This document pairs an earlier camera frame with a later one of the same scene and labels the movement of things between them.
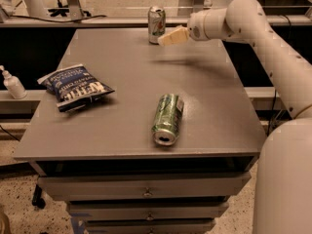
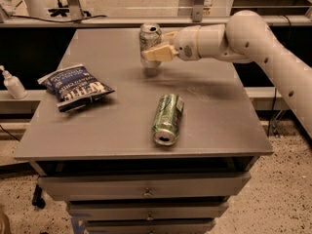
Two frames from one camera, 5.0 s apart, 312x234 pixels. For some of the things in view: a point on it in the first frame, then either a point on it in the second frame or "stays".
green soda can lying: x=168 y=117 stays
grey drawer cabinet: x=100 y=157 stays
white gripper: x=196 y=26 -> x=185 y=44
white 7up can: x=156 y=23 -> x=150 y=37
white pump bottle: x=14 y=84 stays
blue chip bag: x=74 y=87 stays
